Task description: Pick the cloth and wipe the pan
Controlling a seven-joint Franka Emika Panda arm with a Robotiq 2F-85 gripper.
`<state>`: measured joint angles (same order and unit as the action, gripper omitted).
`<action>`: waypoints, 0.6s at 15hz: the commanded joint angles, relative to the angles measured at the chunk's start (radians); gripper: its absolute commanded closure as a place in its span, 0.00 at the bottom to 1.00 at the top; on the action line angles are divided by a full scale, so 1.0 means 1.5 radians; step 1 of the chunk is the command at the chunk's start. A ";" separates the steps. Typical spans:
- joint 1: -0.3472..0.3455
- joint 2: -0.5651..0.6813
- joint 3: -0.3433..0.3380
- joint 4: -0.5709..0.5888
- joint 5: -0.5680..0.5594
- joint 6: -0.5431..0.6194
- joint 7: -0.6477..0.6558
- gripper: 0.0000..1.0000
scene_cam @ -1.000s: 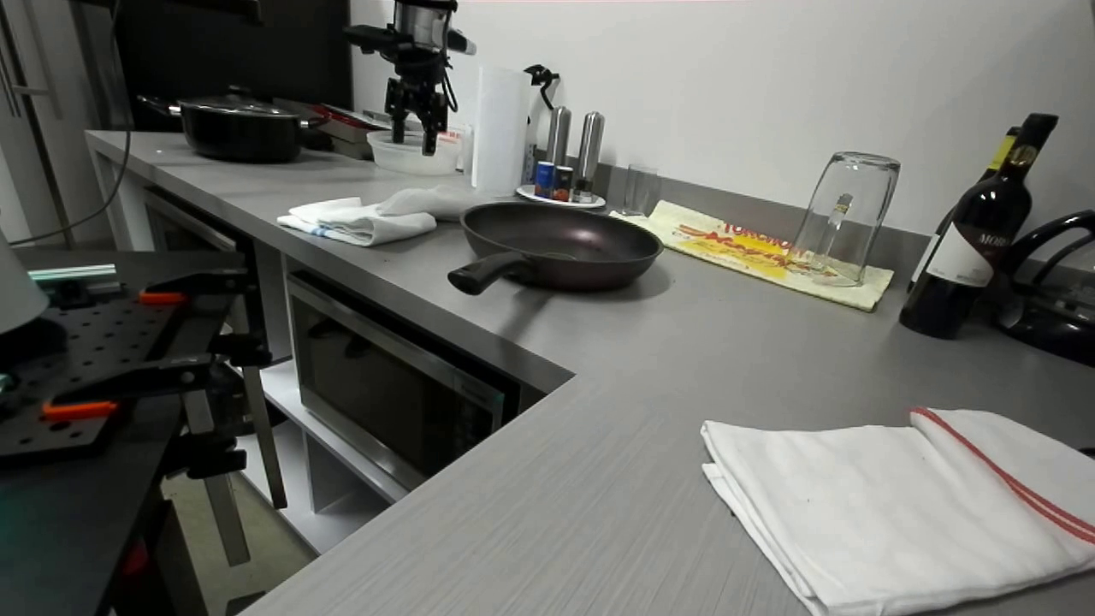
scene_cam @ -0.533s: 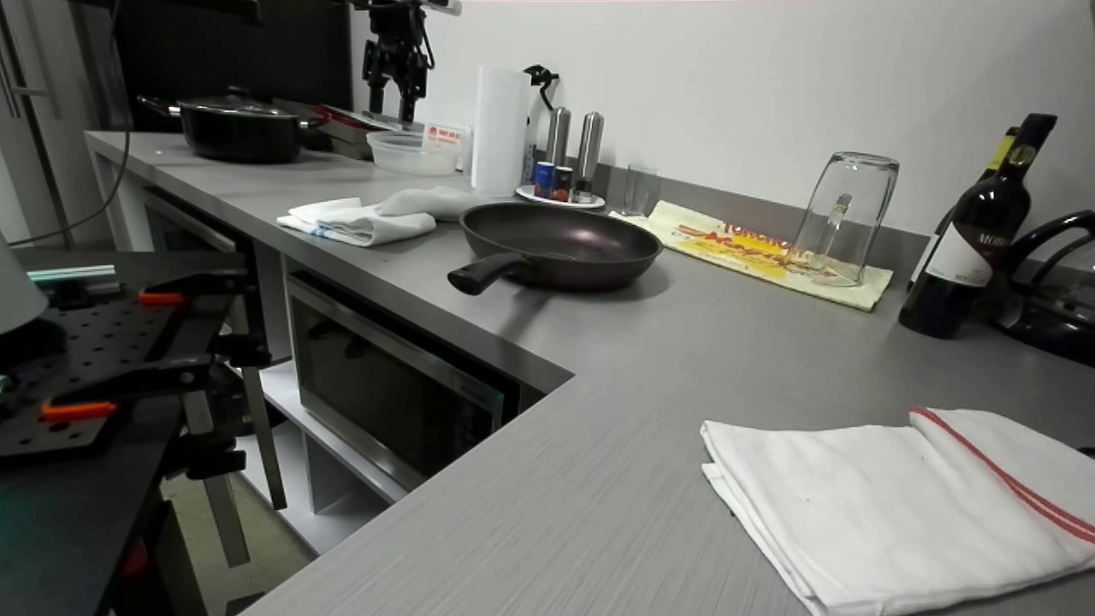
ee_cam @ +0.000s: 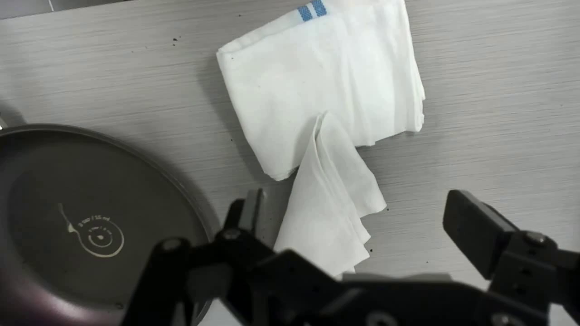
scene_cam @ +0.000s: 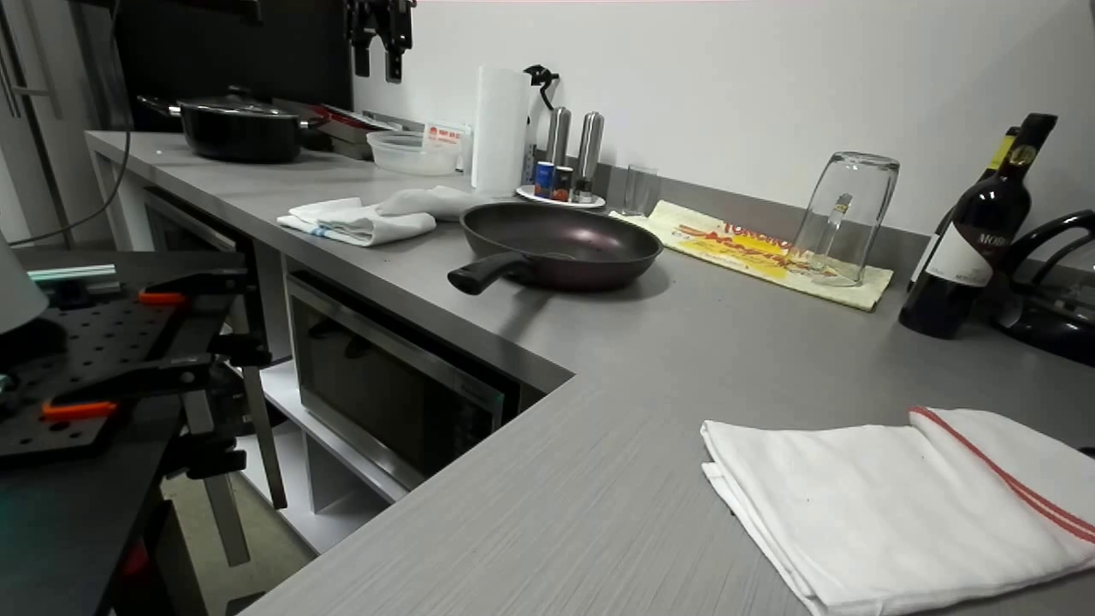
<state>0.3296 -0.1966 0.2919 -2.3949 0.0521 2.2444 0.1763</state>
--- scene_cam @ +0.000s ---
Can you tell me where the folded white cloth blue stripe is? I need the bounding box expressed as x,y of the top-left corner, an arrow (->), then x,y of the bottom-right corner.
273,194 -> 441,255

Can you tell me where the steel pepper shaker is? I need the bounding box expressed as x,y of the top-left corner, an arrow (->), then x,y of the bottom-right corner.
570,111 -> 608,191

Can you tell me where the black cooking pot with lid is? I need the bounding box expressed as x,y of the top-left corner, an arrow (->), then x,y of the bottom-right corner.
133,87 -> 326,168

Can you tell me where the white plate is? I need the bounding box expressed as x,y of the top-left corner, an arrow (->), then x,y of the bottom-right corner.
514,181 -> 611,216

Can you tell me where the white paper towel roll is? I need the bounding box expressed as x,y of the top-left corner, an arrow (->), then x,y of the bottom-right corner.
467,61 -> 537,198

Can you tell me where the black clamp orange handle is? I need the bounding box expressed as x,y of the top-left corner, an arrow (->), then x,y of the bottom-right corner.
49,286 -> 248,319
30,354 -> 276,430

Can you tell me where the grey cable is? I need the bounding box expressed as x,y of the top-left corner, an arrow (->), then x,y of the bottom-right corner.
4,64 -> 135,255

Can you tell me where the wine bottle yellow neck label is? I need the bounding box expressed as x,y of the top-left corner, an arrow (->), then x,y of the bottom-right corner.
896,111 -> 1061,344

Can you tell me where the steel salt shaker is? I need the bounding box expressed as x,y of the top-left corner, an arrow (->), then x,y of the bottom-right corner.
542,103 -> 573,171

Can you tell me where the stack of papers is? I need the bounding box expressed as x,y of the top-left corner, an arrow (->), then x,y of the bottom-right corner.
311,101 -> 395,159

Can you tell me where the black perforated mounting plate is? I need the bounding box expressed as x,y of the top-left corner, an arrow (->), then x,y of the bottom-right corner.
0,299 -> 248,461

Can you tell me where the clear drinking glass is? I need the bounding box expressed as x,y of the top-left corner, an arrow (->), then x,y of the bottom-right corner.
789,149 -> 904,290

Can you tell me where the folded white cloth red stripe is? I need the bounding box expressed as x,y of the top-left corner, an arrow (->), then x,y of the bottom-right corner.
694,403 -> 1095,616

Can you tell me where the clear plastic container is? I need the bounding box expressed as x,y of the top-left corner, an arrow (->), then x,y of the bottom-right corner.
361,116 -> 474,177

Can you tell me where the plain white cloth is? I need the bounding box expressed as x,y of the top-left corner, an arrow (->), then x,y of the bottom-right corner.
371,181 -> 488,222

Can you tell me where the dark non-stick frying pan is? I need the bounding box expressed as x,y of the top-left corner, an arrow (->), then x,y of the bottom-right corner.
444,198 -> 666,299

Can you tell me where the built-in black oven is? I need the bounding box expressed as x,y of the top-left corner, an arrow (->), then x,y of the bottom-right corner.
282,270 -> 514,487

